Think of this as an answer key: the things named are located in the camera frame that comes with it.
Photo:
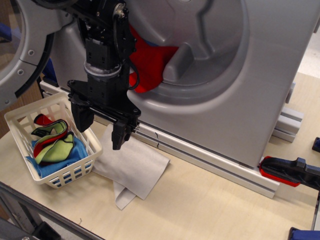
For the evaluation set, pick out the green and red cloth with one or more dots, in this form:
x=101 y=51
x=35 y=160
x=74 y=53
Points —
x=49 y=132

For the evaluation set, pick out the black clamp right edge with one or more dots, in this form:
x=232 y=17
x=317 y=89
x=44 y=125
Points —
x=316 y=145

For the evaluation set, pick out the metal table frame bar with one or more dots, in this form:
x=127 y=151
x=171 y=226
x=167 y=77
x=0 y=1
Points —
x=29 y=202

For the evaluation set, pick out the blue clamp bottom right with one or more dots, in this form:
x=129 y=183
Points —
x=297 y=234

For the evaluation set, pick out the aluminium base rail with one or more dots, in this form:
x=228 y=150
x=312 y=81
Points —
x=200 y=155

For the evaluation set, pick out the grey washing machine door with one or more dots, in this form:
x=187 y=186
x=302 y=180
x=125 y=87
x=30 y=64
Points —
x=26 y=38

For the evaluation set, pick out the grey cloth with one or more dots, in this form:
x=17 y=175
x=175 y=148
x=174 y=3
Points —
x=134 y=169

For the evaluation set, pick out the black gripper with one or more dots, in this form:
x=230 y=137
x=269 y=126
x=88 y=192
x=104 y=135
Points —
x=106 y=97

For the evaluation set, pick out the grey toy washing machine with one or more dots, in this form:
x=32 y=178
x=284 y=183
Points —
x=224 y=88

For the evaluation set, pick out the white plastic basket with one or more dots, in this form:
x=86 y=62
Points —
x=21 y=125

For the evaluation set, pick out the blue cloth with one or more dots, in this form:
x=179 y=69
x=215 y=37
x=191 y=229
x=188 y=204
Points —
x=64 y=154

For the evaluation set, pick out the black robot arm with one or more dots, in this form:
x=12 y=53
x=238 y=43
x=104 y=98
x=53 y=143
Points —
x=108 y=41

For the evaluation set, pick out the black and red clamp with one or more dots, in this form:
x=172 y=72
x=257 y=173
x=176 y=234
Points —
x=290 y=172

